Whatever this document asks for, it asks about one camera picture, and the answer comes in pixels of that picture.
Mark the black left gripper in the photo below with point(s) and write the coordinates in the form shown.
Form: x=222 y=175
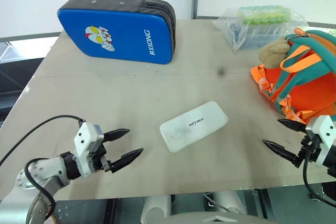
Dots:
x=98 y=159

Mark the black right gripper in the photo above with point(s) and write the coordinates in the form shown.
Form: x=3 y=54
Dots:
x=309 y=148

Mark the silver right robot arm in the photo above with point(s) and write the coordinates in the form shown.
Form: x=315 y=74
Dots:
x=331 y=159

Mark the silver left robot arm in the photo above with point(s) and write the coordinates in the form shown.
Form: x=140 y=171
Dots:
x=47 y=167

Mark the orange teal plush backpack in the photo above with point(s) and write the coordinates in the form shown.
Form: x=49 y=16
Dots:
x=304 y=85

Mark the white rectangular case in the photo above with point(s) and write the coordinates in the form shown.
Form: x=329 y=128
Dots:
x=193 y=127

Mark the white rounded shape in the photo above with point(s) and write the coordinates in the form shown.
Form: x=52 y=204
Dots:
x=156 y=208
x=231 y=200

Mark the blue kick pad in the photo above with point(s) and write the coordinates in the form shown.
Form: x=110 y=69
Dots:
x=126 y=37

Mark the clear plastic bag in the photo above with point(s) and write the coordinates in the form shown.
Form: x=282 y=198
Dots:
x=231 y=28

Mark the green capped tube rack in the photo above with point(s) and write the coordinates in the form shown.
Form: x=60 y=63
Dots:
x=265 y=15

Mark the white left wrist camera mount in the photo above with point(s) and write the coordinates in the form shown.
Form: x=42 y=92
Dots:
x=82 y=140

